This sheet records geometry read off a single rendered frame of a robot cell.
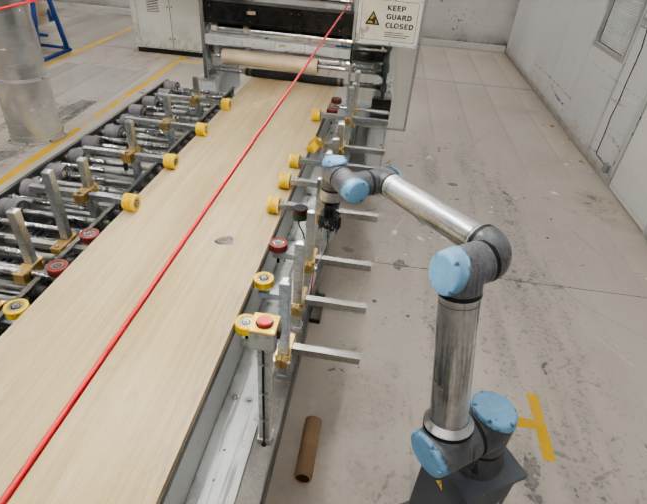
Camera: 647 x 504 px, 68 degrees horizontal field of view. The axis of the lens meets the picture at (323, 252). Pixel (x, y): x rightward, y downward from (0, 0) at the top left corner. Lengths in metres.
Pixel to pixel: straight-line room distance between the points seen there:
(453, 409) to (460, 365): 0.15
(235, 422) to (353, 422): 0.91
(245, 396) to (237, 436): 0.16
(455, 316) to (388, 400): 1.45
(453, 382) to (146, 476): 0.84
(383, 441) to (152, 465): 1.38
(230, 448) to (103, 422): 0.44
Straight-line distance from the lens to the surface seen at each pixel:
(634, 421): 3.16
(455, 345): 1.33
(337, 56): 4.05
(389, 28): 3.95
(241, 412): 1.82
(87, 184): 2.48
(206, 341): 1.67
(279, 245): 2.06
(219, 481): 1.69
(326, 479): 2.40
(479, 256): 1.24
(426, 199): 1.53
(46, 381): 1.69
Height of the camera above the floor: 2.11
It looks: 36 degrees down
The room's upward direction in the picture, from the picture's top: 5 degrees clockwise
